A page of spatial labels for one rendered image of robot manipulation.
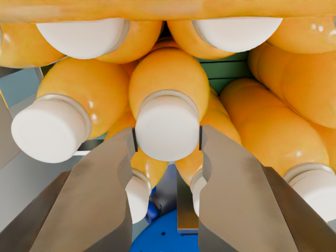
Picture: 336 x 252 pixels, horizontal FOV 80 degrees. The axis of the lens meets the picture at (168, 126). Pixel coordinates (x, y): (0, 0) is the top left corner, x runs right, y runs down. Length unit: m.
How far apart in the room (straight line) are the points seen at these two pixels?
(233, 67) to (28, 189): 0.79
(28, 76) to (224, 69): 1.34
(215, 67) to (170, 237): 0.27
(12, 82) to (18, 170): 0.87
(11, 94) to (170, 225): 1.45
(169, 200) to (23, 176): 0.57
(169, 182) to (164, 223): 0.07
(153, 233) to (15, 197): 0.58
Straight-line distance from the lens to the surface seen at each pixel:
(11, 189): 0.84
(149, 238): 0.37
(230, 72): 0.33
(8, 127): 0.30
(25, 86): 1.58
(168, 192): 0.42
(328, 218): 0.20
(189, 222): 0.29
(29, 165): 0.89
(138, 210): 0.17
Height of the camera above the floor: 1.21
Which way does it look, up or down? 61 degrees down
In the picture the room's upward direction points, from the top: 177 degrees counter-clockwise
